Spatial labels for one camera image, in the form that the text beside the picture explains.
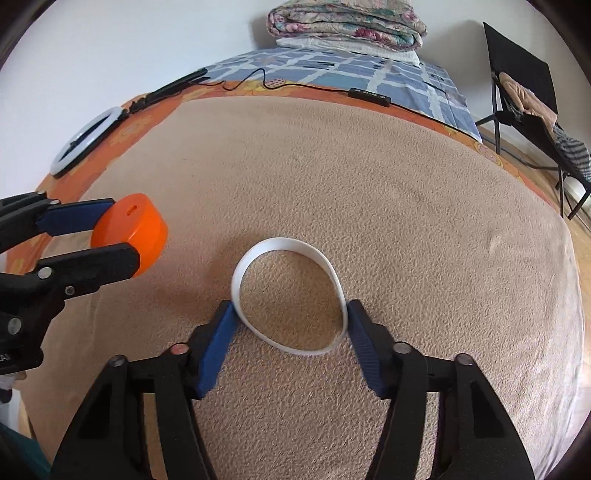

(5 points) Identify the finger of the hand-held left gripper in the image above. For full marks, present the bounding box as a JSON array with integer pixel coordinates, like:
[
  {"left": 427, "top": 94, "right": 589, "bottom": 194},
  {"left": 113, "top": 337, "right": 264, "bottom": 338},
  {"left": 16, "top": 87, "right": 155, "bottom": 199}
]
[
  {"left": 0, "top": 193, "right": 117, "bottom": 254},
  {"left": 36, "top": 243, "right": 141, "bottom": 301}
]

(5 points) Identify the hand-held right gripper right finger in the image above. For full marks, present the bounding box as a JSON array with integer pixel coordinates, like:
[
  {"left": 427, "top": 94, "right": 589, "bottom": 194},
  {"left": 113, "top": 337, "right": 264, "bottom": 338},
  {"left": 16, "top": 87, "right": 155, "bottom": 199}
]
[{"left": 346, "top": 300, "right": 536, "bottom": 480}]

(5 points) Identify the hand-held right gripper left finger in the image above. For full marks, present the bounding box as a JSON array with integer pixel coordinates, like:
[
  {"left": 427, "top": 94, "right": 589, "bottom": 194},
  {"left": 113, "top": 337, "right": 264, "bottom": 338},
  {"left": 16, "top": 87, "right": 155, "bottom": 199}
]
[{"left": 50, "top": 300, "right": 240, "bottom": 480}]

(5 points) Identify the white plastic ring band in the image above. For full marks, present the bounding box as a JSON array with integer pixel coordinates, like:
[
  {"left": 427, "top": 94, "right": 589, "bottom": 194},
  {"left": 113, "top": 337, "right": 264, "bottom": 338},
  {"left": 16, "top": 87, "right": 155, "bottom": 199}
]
[{"left": 231, "top": 237, "right": 348, "bottom": 356}]

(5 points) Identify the dark teal cloth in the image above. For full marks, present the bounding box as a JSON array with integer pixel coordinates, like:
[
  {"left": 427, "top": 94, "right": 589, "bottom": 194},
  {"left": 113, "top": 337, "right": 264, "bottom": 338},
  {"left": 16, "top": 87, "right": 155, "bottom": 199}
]
[{"left": 0, "top": 425, "right": 49, "bottom": 480}]

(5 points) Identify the beige fleece blanket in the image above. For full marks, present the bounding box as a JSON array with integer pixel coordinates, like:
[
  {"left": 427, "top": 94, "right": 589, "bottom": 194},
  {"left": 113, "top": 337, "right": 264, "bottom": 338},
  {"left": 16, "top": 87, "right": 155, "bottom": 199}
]
[{"left": 18, "top": 97, "right": 585, "bottom": 480}]

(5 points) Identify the black tripod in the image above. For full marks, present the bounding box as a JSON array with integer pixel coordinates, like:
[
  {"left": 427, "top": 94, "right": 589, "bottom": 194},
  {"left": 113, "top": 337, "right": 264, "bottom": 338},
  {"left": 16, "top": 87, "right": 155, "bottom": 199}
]
[{"left": 122, "top": 68, "right": 209, "bottom": 116}]

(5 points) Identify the blue checked bedsheet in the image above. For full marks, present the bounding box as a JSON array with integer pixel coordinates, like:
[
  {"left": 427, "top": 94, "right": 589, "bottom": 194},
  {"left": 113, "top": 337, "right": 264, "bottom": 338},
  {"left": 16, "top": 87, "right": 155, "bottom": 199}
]
[{"left": 203, "top": 46, "right": 481, "bottom": 139}]

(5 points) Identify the grey striped garment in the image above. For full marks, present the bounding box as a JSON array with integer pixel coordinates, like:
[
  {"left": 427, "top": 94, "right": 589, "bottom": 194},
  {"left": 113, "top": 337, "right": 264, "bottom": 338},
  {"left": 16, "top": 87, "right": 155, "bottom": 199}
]
[{"left": 551, "top": 124, "right": 591, "bottom": 181}]

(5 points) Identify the white pillow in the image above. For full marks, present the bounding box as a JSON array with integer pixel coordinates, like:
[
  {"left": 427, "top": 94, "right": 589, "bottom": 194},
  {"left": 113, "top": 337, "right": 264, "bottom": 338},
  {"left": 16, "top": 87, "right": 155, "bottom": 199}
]
[{"left": 276, "top": 37, "right": 422, "bottom": 65}]

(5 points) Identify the beige garment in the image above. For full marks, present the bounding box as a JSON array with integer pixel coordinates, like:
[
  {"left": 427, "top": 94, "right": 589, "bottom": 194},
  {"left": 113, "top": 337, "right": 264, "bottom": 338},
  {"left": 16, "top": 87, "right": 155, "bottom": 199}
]
[{"left": 501, "top": 71, "right": 559, "bottom": 130}]

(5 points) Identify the folded floral quilt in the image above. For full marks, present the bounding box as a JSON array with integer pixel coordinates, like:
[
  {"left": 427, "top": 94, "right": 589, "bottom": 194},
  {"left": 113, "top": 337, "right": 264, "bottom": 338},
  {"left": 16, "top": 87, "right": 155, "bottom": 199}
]
[{"left": 268, "top": 0, "right": 428, "bottom": 51}]

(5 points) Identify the black folding chair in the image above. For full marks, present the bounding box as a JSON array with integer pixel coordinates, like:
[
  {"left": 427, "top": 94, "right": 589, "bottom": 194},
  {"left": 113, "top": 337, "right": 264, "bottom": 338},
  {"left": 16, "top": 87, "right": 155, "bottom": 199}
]
[{"left": 475, "top": 21, "right": 591, "bottom": 220}]

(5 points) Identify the white ring light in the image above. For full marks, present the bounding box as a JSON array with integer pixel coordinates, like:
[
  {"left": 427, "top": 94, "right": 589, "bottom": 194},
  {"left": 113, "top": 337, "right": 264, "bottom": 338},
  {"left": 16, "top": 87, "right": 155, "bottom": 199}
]
[{"left": 50, "top": 106, "right": 124, "bottom": 178}]

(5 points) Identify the black cable remote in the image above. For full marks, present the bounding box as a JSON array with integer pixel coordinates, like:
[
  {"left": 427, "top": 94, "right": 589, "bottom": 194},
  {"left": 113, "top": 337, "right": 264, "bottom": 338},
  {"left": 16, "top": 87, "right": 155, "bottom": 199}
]
[{"left": 348, "top": 88, "right": 390, "bottom": 104}]

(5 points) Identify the black cable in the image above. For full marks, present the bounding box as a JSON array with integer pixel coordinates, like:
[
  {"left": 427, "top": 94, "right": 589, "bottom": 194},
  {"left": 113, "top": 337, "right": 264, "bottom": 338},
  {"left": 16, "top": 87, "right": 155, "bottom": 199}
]
[{"left": 198, "top": 68, "right": 481, "bottom": 139}]

